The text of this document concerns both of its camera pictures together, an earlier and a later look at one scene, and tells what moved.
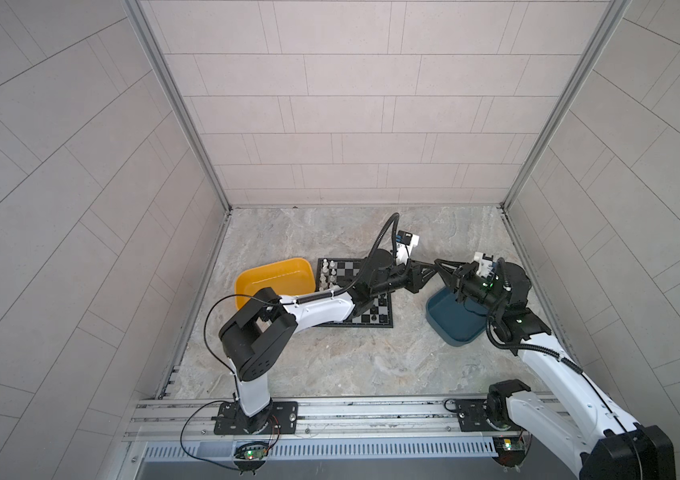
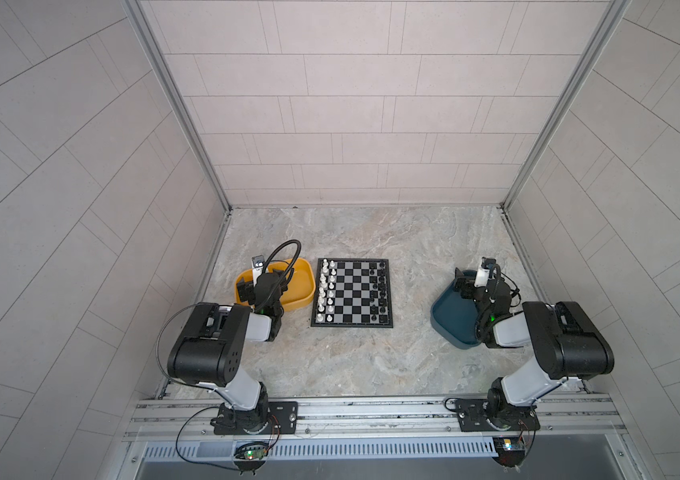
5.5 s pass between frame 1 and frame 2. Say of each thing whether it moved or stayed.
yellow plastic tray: stayed
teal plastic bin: stayed
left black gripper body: moved
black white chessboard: stayed
